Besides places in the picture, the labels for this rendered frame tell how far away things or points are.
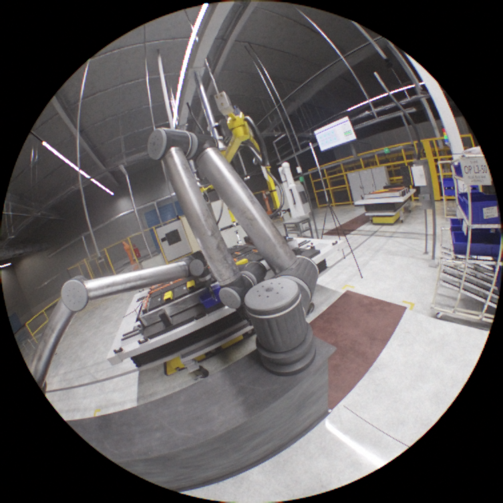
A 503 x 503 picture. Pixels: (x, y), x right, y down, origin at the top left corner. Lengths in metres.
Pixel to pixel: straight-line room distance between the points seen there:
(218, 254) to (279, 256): 0.27
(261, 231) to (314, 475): 1.63
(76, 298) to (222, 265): 0.70
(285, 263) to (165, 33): 9.57
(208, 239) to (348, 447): 1.62
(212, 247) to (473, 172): 1.98
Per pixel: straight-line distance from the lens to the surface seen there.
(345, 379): 1.75
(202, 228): 0.66
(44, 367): 1.36
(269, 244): 0.75
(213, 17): 1.95
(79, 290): 0.90
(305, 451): 1.56
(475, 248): 2.15
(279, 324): 0.56
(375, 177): 10.15
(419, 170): 2.98
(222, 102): 0.97
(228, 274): 0.67
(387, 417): 1.66
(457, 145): 3.86
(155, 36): 9.59
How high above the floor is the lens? 1.55
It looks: 15 degrees down
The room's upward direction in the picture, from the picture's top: 18 degrees counter-clockwise
